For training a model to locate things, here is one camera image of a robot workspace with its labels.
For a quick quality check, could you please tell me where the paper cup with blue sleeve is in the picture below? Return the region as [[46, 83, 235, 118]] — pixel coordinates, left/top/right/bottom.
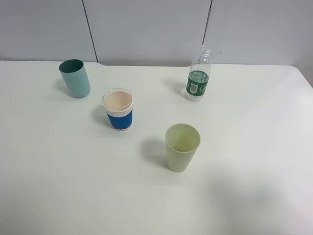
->
[[102, 88, 133, 131]]

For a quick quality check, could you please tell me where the clear water bottle green label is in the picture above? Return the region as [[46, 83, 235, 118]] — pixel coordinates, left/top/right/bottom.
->
[[185, 45, 211, 101]]

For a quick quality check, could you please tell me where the teal plastic cup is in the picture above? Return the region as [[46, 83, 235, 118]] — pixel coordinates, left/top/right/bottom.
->
[[59, 59, 90, 98]]

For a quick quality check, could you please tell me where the pale green plastic cup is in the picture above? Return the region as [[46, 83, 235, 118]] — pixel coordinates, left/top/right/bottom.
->
[[165, 123, 201, 172]]

